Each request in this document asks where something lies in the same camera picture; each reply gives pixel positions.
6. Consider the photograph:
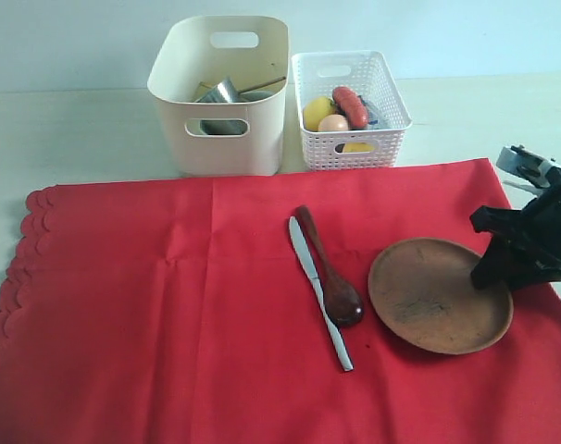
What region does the white ceramic bowl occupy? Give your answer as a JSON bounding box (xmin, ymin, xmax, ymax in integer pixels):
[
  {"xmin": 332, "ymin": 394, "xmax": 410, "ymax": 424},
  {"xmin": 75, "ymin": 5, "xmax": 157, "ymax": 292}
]
[{"xmin": 197, "ymin": 90, "xmax": 273, "ymax": 136}]

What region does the cream plastic bin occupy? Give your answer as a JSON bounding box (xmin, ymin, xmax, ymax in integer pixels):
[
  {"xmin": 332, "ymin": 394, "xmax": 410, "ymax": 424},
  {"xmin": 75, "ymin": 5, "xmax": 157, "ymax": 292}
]
[{"xmin": 147, "ymin": 16, "xmax": 289, "ymax": 176}]

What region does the red sausage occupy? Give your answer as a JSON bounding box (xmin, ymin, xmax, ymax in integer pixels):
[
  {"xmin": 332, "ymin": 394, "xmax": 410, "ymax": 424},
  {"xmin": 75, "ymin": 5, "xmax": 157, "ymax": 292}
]
[{"xmin": 332, "ymin": 86, "xmax": 368, "ymax": 130}]

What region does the yellow lemon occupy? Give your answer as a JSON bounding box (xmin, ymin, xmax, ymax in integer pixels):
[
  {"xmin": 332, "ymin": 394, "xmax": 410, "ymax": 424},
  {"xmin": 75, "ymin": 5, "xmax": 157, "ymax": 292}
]
[{"xmin": 303, "ymin": 96, "xmax": 336, "ymax": 132}]

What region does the blue white milk carton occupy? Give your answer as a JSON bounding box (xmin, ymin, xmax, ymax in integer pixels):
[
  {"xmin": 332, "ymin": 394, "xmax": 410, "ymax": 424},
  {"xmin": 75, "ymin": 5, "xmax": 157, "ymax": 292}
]
[{"xmin": 358, "ymin": 95, "xmax": 390, "ymax": 130}]

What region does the white perforated plastic basket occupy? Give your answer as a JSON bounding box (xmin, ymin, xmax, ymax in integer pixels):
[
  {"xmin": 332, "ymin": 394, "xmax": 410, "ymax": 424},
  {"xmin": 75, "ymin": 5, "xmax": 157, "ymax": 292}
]
[{"xmin": 292, "ymin": 50, "xmax": 412, "ymax": 170}]

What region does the silver table knife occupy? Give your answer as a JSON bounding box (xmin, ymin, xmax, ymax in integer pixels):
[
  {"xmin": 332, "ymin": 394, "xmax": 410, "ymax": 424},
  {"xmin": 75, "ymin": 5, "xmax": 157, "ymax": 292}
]
[{"xmin": 288, "ymin": 216, "xmax": 354, "ymax": 372}]

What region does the brown wooden plate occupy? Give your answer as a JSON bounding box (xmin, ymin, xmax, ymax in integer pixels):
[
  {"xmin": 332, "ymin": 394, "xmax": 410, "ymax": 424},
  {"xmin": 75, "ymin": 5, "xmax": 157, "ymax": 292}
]
[{"xmin": 368, "ymin": 237, "xmax": 514, "ymax": 355}]

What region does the brown egg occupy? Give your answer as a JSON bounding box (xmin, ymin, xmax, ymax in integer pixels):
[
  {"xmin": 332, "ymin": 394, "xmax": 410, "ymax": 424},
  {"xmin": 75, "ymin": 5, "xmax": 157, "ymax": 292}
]
[{"xmin": 318, "ymin": 114, "xmax": 350, "ymax": 132}]

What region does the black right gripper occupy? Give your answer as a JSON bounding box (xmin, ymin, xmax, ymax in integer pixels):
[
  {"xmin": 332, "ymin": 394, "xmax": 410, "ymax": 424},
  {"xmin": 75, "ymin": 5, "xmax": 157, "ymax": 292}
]
[{"xmin": 470, "ymin": 183, "xmax": 561, "ymax": 291}]

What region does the stainless steel cup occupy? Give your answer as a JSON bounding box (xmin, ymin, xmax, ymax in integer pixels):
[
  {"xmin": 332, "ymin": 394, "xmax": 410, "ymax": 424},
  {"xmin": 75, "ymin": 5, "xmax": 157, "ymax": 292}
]
[{"xmin": 194, "ymin": 77, "xmax": 241, "ymax": 104}]

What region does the dark wooden spoon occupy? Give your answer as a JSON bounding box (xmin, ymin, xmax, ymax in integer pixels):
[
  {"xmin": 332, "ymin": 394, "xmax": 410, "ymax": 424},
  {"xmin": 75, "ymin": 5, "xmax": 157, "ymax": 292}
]
[{"xmin": 296, "ymin": 205, "xmax": 364, "ymax": 327}]

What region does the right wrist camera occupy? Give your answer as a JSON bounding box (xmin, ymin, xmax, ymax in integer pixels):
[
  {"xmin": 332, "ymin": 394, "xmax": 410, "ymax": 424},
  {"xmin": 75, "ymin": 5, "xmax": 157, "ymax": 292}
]
[{"xmin": 495, "ymin": 145, "xmax": 561, "ymax": 197}]

